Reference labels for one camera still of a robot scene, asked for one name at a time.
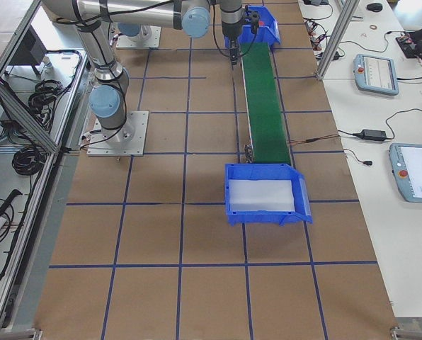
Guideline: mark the aluminium frame post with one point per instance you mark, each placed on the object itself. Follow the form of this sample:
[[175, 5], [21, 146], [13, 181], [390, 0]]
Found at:
[[336, 37]]

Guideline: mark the lower teach pendant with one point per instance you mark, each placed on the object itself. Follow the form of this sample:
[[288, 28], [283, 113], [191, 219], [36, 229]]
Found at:
[[406, 161]]

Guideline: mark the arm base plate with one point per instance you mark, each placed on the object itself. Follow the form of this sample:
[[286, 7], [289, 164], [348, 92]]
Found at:
[[130, 140], [138, 37]]

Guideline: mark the black power adapter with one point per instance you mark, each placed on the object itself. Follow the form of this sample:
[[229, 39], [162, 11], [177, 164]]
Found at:
[[374, 135]]

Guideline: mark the black computer mouse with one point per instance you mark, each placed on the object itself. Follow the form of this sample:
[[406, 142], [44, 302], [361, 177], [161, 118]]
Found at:
[[374, 7]]

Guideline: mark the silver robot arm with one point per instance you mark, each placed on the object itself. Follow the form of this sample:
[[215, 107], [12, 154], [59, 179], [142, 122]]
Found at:
[[107, 98], [192, 17]]

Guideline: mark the teach pendant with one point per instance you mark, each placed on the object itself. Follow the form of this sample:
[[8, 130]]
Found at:
[[375, 74], [406, 161]]

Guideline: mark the right white foam pad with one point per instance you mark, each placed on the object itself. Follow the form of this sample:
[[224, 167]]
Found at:
[[258, 195]]

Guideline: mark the upper teach pendant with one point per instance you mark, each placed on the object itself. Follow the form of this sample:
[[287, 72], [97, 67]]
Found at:
[[375, 74]]

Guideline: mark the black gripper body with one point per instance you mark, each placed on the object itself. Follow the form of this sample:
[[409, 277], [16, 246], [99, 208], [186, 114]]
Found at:
[[231, 31]]

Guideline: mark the blue plastic bin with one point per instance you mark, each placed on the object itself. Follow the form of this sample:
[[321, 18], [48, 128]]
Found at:
[[302, 211], [268, 31]]

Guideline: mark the green conveyor belt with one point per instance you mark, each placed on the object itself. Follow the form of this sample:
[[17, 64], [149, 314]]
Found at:
[[267, 128]]

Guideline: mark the left blue plastic bin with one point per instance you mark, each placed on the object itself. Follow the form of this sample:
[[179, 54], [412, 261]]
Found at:
[[268, 31]]

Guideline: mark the right blue plastic bin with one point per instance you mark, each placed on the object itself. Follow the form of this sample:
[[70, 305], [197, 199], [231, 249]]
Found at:
[[302, 211]]

